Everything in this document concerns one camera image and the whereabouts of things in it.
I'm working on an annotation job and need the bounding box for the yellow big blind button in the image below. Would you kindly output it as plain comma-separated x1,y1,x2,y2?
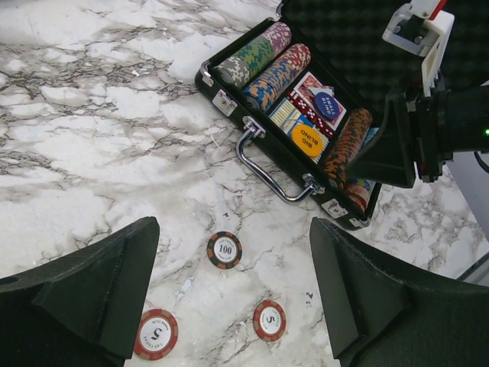
291,124,323,158

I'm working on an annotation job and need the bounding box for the black poker chip case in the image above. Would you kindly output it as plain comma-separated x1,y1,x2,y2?
195,1,488,230

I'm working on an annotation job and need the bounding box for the blue playing card deck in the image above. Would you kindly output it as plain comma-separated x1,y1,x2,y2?
269,98,329,164

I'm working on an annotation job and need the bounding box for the red 5 poker chip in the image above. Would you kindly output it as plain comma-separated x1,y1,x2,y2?
253,300,287,343
134,308,179,361

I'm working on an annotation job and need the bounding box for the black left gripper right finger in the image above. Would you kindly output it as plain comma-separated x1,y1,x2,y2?
309,218,488,366

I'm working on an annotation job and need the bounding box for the brown 100 poker chip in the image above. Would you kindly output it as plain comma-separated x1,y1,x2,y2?
206,231,242,269

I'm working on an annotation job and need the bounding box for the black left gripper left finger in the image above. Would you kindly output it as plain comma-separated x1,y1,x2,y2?
1,217,160,366

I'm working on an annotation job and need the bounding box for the blue small blind button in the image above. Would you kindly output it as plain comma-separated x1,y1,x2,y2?
314,92,340,120

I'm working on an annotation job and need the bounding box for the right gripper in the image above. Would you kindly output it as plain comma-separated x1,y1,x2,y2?
346,80,453,188

